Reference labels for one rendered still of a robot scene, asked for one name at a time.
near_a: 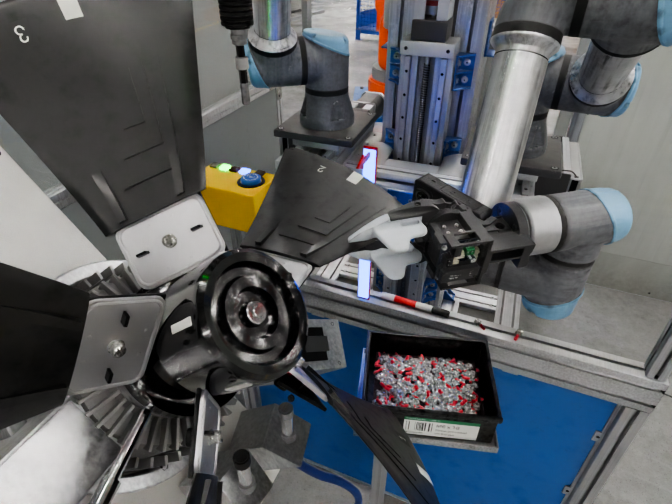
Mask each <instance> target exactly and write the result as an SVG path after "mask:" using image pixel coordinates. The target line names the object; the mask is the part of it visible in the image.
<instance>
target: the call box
mask: <svg viewBox="0 0 672 504"><path fill-rule="evenodd" d="M239 171H240V170H239ZM239 171H238V172H237V173H235V172H230V171H229V169H228V170H227V171H225V170H220V169H219V167H218V168H217V169H215V168H210V166H207V167H206V189H205V190H203V191H201V194H202V196H203V198H204V200H205V202H206V204H207V206H208V208H209V210H210V212H211V214H212V216H213V218H214V220H215V222H216V224H217V225H220V226H224V227H228V228H232V229H236V230H240V231H244V232H248V230H249V228H250V226H251V224H252V222H253V221H254V219H255V217H256V215H257V213H258V210H259V208H260V206H261V204H262V202H263V200H264V198H265V196H266V193H267V191H268V189H269V187H270V184H271V182H272V180H273V177H274V175H275V174H270V173H265V174H264V175H263V176H261V183H259V184H257V185H254V186H246V185H242V184H241V179H240V178H241V177H242V176H243V175H245V174H240V173H239Z"/></svg>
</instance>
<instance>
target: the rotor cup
mask: <svg viewBox="0 0 672 504"><path fill-rule="evenodd" d="M162 292H164V293H166V298H165V303H166V306H165V310H164V313H163V316H162V319H161V322H160V325H159V329H158V332H157V335H156V338H155V341H154V344H153V348H152V351H151V354H150V357H149V360H148V363H147V367H146V370H145V373H144V374H143V376H142V377H141V378H140V379H139V380H138V381H136V382H134V383H132V384H128V385H124V386H125V387H126V389H127V390H128V391H129V393H130V394H131V395H132V396H133V397H134V398H135V399H136V400H137V401H138V402H139V403H140V404H142V405H143V406H144V407H146V408H147V409H149V410H151V411H153V412H155V413H157V414H160V415H163V416H166V417H171V418H191V417H194V407H195V397H196V389H197V388H201V389H202V390H207V391H208V392H209V393H210V395H211V396H212V397H213V398H214V400H215V401H216V402H217V403H218V405H219V406H220V408H221V407H222V406H224V405H225V404H226V403H228V402H229V401H230V400H231V399H232V398H233V397H234V396H235V395H236V393H237V392H238V391H241V390H244V389H248V388H251V387H255V386H259V385H262V384H266V383H269V382H272V381H275V380H277V379H279V378H281V377H282V376H284V375H285V374H286V373H288V372H289V371H290V370H291V369H292V368H293V367H294V366H295V365H296V364H297V362H298V361H299V359H300V358H301V356H302V354H303V352H304V349H305V346H306V342H307V337H308V314H307V309H306V305H305V301H304V298H303V296H302V293H301V291H300V289H299V287H298V285H297V283H296V282H295V280H294V279H293V277H292V276H291V274H290V273H289V272H288V271H287V270H286V269H285V268H284V267H283V266H282V265H281V264H280V263H279V262H278V261H277V260H275V259H274V258H272V257H271V256H269V255H267V254H265V253H263V252H260V251H257V250H253V249H247V248H239V249H233V250H228V251H224V252H222V253H220V254H218V255H216V256H214V257H213V258H211V259H209V260H208V261H206V262H205V263H203V264H202V265H200V266H198V267H197V268H195V269H194V270H192V271H190V272H189V273H185V274H183V275H181V276H179V277H177V278H175V279H173V280H171V281H169V282H167V283H164V284H162V285H160V286H158V287H156V288H154V289H152V290H150V291H148V292H146V293H162ZM251 301H259V302H260V303H262V305H263V306H264V307H265V310H266V319H265V321H264V322H263V323H261V324H254V323H252V322H251V321H250V320H249V319H248V317H247V315H246V307H247V305H248V303H250V302H251ZM189 316H191V323H192V325H191V326H189V327H187V328H185V329H183V330H181V331H179V332H177V333H175V334H172V331H171V326H172V325H174V324H176V323H178V322H180V321H182V320H183V319H185V318H187V317H189ZM244 383H247V384H252V386H249V387H245V388H242V389H238V390H235V391H225V389H227V388H231V387H234V386H238V385H241V384H244Z"/></svg>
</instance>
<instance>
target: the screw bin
mask: <svg viewBox="0 0 672 504"><path fill-rule="evenodd" d="M376 352H382V353H383V352H385V353H393V354H395V352H397V353H398V354H404V355H416V356H418V355H419V356H420V355H421V354H423V356H427V357H439V358H440V357H443V358H448V357H449V358H451V359H453V358H455V359H462V360H472V361H475V365H476V368H477V369H479V370H480V371H479V372H477V377H478V378H479V380H478V385H479V391H480V397H482V398H484V400H482V401H481V404H482V410H483V415H479V414H469V413H459V412H449V411H439V410H429V409H419V408H409V407H399V406H389V405H379V404H375V405H377V406H380V407H383V408H386V409H389V410H390V411H391V412H392V413H393V414H394V415H395V417H396V418H397V419H398V421H399V422H400V424H401V425H402V427H403V429H404V430H405V432H406V433H407V434H409V435H418V436H428V437H437V438H447V439H456V440H465V441H475V442H484V443H491V442H492V439H493V436H494V433H495V430H496V427H497V424H502V422H503V418H502V414H501V409H500V404H499V399H498V394H497V389H496V383H495V378H494V373H493V368H492V363H491V358H490V353H489V348H488V341H487V340H477V339H465V338H453V337H441V336H430V335H418V334H406V333H395V332H383V331H371V330H368V331H367V344H366V356H365V367H364V378H363V389H362V399H363V400H365V401H367V402H370V403H372V401H373V389H374V373H373V372H374V371H375V366H374V365H375V359H376Z"/></svg>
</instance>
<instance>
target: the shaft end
mask: <svg viewBox="0 0 672 504"><path fill-rule="evenodd" d="M246 315H247V317H248V319H249V320H250V321H251V322H252V323H254V324H261V323H263V322H264V321H265V319H266V310H265V307H264V306H263V305H262V303H260V302H259V301H251V302H250V303H248V305H247V307H246Z"/></svg>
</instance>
